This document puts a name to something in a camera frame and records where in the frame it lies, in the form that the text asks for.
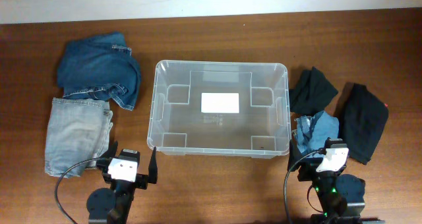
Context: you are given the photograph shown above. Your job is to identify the crumpled light blue cloth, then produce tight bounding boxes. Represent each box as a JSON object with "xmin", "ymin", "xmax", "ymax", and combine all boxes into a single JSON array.
[{"xmin": 293, "ymin": 111, "xmax": 340, "ymax": 155}]

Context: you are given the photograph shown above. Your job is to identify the light blue jeans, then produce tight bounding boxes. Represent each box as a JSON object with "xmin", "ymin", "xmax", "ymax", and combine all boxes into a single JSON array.
[{"xmin": 45, "ymin": 98, "xmax": 113, "ymax": 177}]

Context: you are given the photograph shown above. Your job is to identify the white label in bin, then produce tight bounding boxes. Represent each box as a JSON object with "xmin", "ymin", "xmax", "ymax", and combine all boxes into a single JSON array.
[{"xmin": 201, "ymin": 93, "xmax": 240, "ymax": 113}]

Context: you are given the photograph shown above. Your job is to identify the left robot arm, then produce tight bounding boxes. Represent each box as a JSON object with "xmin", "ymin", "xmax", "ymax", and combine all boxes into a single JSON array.
[{"xmin": 86, "ymin": 142, "xmax": 158, "ymax": 224}]

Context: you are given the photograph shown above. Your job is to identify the clear plastic storage bin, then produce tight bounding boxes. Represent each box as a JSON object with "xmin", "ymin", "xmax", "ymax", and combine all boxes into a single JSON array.
[{"xmin": 146, "ymin": 60, "xmax": 291, "ymax": 159}]

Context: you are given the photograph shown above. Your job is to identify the black folded cloth left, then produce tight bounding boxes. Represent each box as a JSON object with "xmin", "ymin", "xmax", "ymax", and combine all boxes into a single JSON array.
[{"xmin": 289, "ymin": 67, "xmax": 338, "ymax": 115}]

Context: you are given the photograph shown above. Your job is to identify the black folded cloth right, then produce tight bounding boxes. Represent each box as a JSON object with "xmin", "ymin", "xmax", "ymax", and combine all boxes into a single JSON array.
[{"xmin": 339, "ymin": 83, "xmax": 389, "ymax": 165}]

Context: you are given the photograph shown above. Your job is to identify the dark blue jeans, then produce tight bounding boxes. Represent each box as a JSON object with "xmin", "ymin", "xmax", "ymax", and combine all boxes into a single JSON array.
[{"xmin": 57, "ymin": 32, "xmax": 141, "ymax": 111}]

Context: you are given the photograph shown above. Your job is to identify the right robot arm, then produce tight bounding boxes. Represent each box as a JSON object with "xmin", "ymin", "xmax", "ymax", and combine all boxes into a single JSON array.
[{"xmin": 283, "ymin": 138, "xmax": 385, "ymax": 224}]

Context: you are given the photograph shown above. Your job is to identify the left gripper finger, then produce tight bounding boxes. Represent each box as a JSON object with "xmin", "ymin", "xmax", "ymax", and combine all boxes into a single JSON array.
[
  {"xmin": 148, "ymin": 147, "xmax": 158, "ymax": 184},
  {"xmin": 96, "ymin": 141, "xmax": 118, "ymax": 168}
]

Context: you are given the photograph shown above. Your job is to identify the black folded cloth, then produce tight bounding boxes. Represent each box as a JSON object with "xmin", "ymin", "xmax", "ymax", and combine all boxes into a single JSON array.
[
  {"xmin": 289, "ymin": 67, "xmax": 338, "ymax": 115},
  {"xmin": 339, "ymin": 83, "xmax": 389, "ymax": 165}
]

